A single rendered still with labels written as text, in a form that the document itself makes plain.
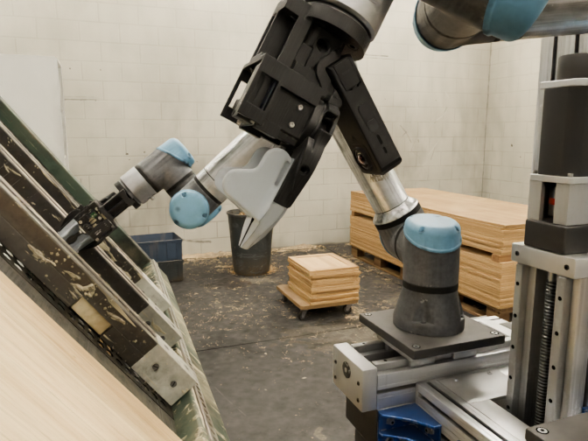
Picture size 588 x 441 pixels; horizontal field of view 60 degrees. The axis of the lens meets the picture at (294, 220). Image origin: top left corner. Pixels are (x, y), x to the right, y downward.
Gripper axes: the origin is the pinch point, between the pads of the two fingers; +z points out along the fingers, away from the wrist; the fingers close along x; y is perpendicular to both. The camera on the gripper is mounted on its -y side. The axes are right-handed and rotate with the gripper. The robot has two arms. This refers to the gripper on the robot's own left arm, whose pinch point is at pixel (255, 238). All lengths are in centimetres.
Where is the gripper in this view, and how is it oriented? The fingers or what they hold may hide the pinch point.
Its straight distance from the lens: 46.0
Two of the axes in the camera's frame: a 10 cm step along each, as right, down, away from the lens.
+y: -8.3, -4.1, -3.7
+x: 3.4, 1.5, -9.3
